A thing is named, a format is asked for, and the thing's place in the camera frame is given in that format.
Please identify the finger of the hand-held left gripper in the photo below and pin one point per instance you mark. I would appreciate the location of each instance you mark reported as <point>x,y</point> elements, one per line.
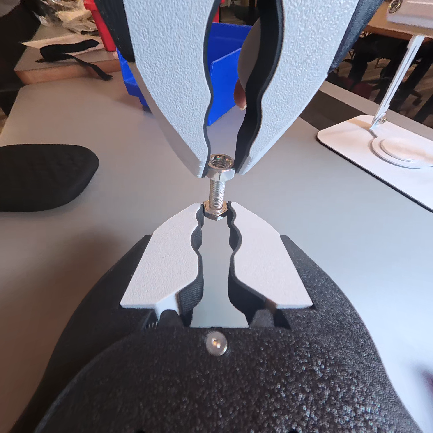
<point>304,61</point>
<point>169,61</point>

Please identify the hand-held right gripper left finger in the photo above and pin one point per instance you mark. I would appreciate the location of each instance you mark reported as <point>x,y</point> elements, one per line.
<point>162,267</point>

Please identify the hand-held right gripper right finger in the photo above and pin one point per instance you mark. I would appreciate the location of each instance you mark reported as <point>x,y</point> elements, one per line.
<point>270,267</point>

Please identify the blue plastic bin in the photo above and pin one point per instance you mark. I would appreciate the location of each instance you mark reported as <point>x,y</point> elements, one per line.
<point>226,67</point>

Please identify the steel hex bolt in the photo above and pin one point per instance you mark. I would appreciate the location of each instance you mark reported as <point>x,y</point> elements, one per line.
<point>216,193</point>

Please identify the steel hex nut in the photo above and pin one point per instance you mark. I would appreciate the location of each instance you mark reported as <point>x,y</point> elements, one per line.
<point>221,174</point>

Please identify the person's left hand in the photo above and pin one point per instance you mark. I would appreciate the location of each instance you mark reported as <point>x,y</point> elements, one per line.
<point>240,96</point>

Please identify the red plastic bin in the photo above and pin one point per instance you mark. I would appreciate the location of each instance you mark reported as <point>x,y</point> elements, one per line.
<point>101,30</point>

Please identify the light wooden board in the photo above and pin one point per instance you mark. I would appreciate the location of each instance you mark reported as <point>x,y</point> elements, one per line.
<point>40,69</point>

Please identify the white document stand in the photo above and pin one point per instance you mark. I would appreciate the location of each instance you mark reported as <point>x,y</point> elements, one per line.
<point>352,139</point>

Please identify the black wrist rest pad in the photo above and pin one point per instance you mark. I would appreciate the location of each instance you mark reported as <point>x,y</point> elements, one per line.
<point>40,176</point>

